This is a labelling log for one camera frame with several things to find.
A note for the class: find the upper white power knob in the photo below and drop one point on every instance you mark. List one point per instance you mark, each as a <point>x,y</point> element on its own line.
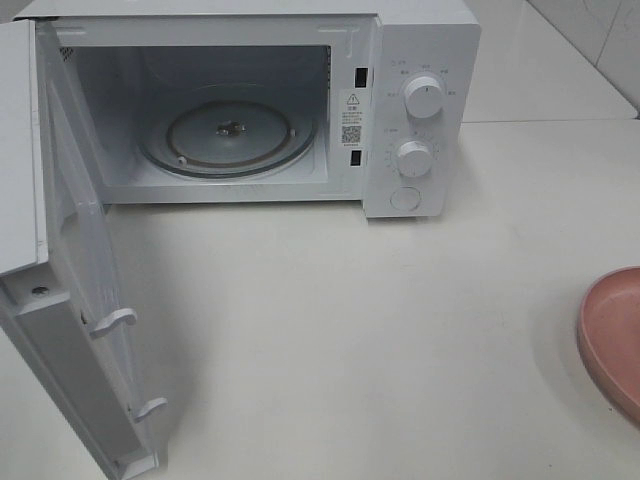
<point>423,95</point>

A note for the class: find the glass microwave turntable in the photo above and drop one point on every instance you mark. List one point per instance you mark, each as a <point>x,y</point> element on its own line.
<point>229,131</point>

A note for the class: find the white warning sticker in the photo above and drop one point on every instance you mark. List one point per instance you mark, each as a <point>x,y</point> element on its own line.
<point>352,116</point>

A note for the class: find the pink round plate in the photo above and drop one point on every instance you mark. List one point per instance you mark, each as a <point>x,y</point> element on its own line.
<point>608,337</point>

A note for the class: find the white microwave oven body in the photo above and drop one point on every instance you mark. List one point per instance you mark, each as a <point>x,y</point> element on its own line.
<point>131,51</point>

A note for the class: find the round white door button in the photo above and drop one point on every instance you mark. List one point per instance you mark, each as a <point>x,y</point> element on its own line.
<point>406,199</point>

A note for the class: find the white timer knob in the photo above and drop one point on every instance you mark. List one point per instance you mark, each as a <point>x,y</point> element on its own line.
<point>414,159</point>

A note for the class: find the white microwave door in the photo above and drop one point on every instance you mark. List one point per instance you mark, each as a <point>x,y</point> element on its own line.
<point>61,300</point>

